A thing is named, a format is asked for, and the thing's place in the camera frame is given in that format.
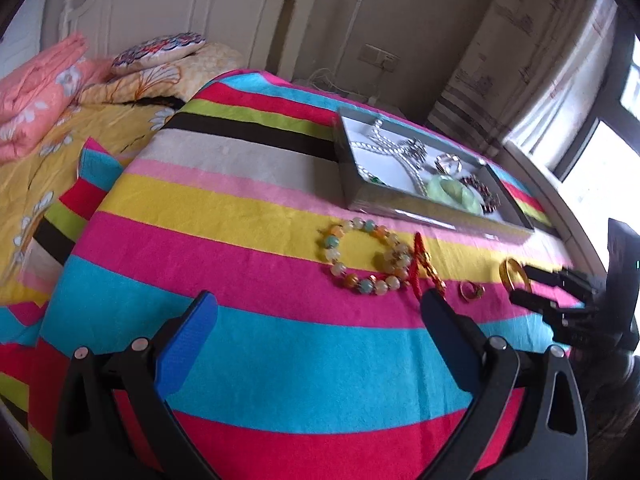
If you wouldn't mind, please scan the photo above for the grey jewelry tray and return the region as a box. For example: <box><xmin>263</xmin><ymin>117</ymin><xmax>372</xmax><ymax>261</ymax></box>
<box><xmin>334</xmin><ymin>106</ymin><xmax>535</xmax><ymax>234</ymax></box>

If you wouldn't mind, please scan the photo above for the gold bangle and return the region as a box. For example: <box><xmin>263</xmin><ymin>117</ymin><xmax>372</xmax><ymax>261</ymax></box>
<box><xmin>496</xmin><ymin>256</ymin><xmax>534</xmax><ymax>295</ymax></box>

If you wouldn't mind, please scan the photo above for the yellow floral bedsheet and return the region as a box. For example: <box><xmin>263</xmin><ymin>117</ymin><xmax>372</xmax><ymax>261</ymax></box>
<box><xmin>0</xmin><ymin>97</ymin><xmax>188</xmax><ymax>311</ymax></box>

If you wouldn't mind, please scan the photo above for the white headboard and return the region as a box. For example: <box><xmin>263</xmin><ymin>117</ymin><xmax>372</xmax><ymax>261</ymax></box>
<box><xmin>42</xmin><ymin>0</ymin><xmax>327</xmax><ymax>83</ymax></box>

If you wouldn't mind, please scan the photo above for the printed curtain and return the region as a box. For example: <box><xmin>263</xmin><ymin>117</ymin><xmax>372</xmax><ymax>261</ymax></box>
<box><xmin>426</xmin><ymin>0</ymin><xmax>622</xmax><ymax>162</ymax></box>

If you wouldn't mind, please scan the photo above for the white pearl necklace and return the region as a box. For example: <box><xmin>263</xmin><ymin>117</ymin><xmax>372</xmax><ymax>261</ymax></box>
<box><xmin>349</xmin><ymin>116</ymin><xmax>432</xmax><ymax>197</ymax></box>

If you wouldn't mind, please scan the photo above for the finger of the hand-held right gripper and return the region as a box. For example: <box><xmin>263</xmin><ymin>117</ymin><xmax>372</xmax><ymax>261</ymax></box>
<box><xmin>522</xmin><ymin>263</ymin><xmax>594</xmax><ymax>297</ymax></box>
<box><xmin>509</xmin><ymin>289</ymin><xmax>599</xmax><ymax>332</ymax></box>

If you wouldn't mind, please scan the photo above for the wall socket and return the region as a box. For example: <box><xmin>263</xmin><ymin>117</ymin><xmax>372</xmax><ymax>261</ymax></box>
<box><xmin>360</xmin><ymin>43</ymin><xmax>401</xmax><ymax>70</ymax></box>

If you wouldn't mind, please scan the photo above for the striped colourful blanket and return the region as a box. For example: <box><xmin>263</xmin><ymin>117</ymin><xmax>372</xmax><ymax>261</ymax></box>
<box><xmin>0</xmin><ymin>71</ymin><xmax>568</xmax><ymax>480</ymax></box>

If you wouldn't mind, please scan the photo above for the red cord bracelet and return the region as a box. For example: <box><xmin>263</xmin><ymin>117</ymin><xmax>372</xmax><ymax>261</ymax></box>
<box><xmin>411</xmin><ymin>232</ymin><xmax>449</xmax><ymax>297</ymax></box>

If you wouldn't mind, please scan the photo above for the green jade bangle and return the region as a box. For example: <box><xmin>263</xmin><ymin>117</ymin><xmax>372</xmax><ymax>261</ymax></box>
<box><xmin>426</xmin><ymin>173</ymin><xmax>486</xmax><ymax>214</ymax></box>

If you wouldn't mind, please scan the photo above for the silver chain bracelet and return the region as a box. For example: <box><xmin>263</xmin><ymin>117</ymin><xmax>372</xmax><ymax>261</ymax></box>
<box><xmin>397</xmin><ymin>137</ymin><xmax>429</xmax><ymax>167</ymax></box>

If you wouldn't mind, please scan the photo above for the dark red bead bracelet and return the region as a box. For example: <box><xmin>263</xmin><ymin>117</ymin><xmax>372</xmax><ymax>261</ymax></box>
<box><xmin>460</xmin><ymin>175</ymin><xmax>502</xmax><ymax>214</ymax></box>

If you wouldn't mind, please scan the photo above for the purple patterned cushion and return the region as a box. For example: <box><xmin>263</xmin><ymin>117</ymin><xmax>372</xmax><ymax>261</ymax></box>
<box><xmin>110</xmin><ymin>31</ymin><xmax>207</xmax><ymax>77</ymax></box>

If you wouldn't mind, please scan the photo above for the window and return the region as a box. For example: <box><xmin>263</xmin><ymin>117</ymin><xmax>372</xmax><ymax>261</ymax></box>
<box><xmin>504</xmin><ymin>35</ymin><xmax>640</xmax><ymax>273</ymax></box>

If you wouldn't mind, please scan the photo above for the silver bangle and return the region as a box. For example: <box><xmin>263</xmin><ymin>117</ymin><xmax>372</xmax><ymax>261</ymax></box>
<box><xmin>433</xmin><ymin>153</ymin><xmax>464</xmax><ymax>177</ymax></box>

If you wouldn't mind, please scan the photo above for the multicolour bead bracelet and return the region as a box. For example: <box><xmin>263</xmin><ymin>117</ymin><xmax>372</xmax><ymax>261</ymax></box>
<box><xmin>318</xmin><ymin>215</ymin><xmax>414</xmax><ymax>297</ymax></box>

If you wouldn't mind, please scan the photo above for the cream leaf-print pillow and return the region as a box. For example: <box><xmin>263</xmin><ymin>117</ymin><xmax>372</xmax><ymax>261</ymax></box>
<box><xmin>75</xmin><ymin>42</ymin><xmax>247</xmax><ymax>107</ymax></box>

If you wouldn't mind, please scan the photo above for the gold ring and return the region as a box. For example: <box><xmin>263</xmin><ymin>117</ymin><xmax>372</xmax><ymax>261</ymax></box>
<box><xmin>458</xmin><ymin>281</ymin><xmax>486</xmax><ymax>305</ymax></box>

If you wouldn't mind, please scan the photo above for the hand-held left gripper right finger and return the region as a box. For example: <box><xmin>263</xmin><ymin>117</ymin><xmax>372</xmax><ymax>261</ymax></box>
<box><xmin>420</xmin><ymin>289</ymin><xmax>590</xmax><ymax>480</ymax></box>

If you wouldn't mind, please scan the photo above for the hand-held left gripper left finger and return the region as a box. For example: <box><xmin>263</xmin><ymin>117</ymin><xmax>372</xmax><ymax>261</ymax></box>
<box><xmin>51</xmin><ymin>290</ymin><xmax>221</xmax><ymax>480</ymax></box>

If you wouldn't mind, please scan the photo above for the pink folded quilt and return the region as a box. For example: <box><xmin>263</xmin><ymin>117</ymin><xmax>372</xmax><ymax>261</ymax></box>
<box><xmin>0</xmin><ymin>32</ymin><xmax>115</xmax><ymax>162</ymax></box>

